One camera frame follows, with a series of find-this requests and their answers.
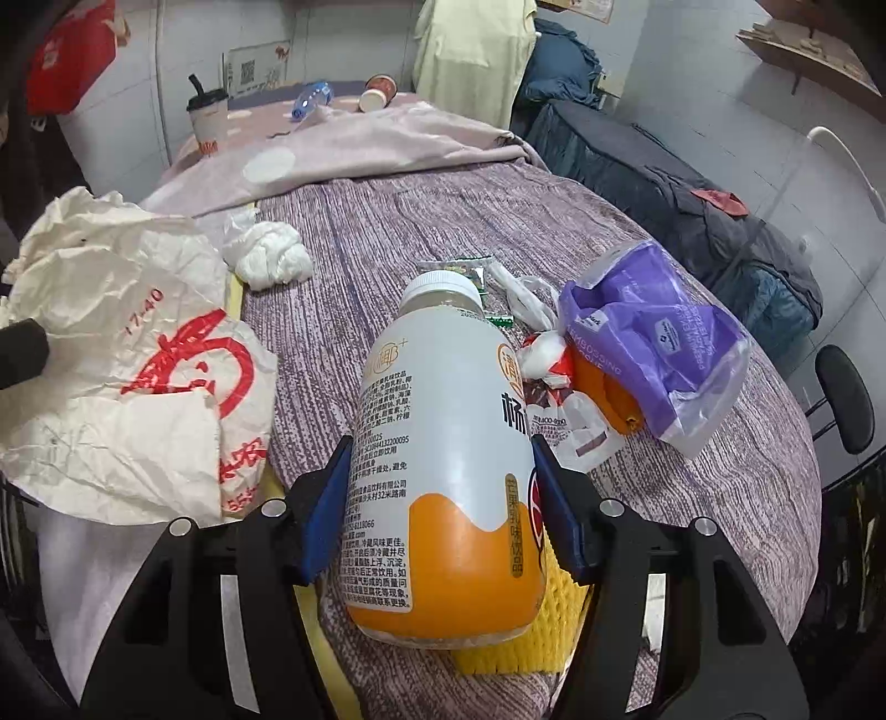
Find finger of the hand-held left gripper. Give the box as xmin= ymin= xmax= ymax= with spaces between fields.
xmin=0 ymin=320 xmax=51 ymax=392

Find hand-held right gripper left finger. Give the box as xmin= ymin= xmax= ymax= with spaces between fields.
xmin=79 ymin=436 xmax=361 ymax=720

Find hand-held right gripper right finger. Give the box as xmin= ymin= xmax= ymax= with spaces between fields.
xmin=529 ymin=436 xmax=811 ymax=720

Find red-print paper bag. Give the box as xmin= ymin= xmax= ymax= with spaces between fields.
xmin=0 ymin=187 xmax=278 ymax=527

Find white and orange drink bottle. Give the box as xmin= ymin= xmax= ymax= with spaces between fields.
xmin=342 ymin=271 xmax=551 ymax=648

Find white tissue wad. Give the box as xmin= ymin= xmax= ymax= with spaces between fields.
xmin=223 ymin=222 xmax=314 ymax=290

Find clear green-edged snack wrapper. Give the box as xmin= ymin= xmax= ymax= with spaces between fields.
xmin=419 ymin=256 xmax=517 ymax=328

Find white printed plastic bag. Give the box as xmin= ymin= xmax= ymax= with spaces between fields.
xmin=526 ymin=384 xmax=627 ymax=475

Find orange peel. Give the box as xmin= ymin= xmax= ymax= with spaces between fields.
xmin=574 ymin=356 xmax=645 ymax=437

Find yellow foam fruit net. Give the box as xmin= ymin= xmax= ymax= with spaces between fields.
xmin=450 ymin=533 xmax=596 ymax=676

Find red and white wrapper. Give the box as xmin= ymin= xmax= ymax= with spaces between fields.
xmin=519 ymin=331 xmax=575 ymax=385

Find dark hanging clothes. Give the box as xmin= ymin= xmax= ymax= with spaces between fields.
xmin=0 ymin=97 xmax=91 ymax=264

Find purple plastic bag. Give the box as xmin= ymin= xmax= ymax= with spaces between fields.
xmin=557 ymin=239 xmax=752 ymax=458

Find thin white plastic bag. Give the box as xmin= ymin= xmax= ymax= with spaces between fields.
xmin=488 ymin=266 xmax=562 ymax=330

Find red bag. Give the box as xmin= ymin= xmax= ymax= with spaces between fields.
xmin=28 ymin=0 xmax=132 ymax=115

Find takeaway cup with straw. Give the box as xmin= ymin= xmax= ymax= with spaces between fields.
xmin=186 ymin=75 xmax=231 ymax=159

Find black drawer cart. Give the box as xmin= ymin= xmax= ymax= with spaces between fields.
xmin=817 ymin=457 xmax=886 ymax=666

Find purple striped bed cover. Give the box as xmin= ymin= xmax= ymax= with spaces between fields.
xmin=239 ymin=166 xmax=825 ymax=720

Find black office chair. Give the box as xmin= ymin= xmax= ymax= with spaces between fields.
xmin=803 ymin=344 xmax=877 ymax=458

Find massage bed with dark cover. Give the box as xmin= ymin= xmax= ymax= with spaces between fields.
xmin=526 ymin=102 xmax=825 ymax=347

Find red cloth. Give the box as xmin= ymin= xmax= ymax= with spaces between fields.
xmin=692 ymin=188 xmax=750 ymax=217

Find pink dotted quilt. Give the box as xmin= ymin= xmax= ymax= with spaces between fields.
xmin=142 ymin=93 xmax=548 ymax=219

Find blue plastic bottle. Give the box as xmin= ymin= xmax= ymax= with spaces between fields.
xmin=291 ymin=81 xmax=334 ymax=120

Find red and white paper cup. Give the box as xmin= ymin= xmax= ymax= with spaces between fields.
xmin=358 ymin=74 xmax=397 ymax=113

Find pile of blue clothes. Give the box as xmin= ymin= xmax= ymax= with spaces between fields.
xmin=516 ymin=17 xmax=610 ymax=112

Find pale yellow hanging garment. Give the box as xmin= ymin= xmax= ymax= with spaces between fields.
xmin=413 ymin=0 xmax=539 ymax=129

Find white gooseneck lamp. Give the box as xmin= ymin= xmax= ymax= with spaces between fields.
xmin=806 ymin=126 xmax=886 ymax=223

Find white wall notice sheet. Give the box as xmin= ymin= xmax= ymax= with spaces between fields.
xmin=223 ymin=40 xmax=292 ymax=98

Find wall poster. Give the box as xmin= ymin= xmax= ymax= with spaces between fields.
xmin=536 ymin=0 xmax=616 ymax=25

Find wooden wall shelf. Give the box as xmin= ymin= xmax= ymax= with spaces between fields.
xmin=737 ymin=20 xmax=877 ymax=94

